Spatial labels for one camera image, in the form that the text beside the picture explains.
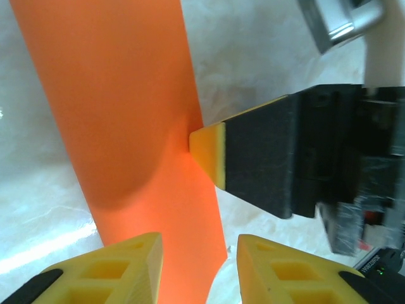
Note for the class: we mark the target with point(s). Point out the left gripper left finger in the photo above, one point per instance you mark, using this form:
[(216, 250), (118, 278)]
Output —
[(110, 278)]

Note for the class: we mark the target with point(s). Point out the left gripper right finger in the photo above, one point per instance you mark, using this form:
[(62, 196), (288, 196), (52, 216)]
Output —
[(284, 278)]

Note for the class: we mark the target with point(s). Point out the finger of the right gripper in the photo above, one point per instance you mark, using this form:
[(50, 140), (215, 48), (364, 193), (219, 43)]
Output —
[(259, 158)]

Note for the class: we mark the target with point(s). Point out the orange paper sheet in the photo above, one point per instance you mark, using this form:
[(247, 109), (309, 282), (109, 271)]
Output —
[(110, 95)]

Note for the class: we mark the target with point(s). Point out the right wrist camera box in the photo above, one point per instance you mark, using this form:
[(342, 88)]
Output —
[(341, 22)]

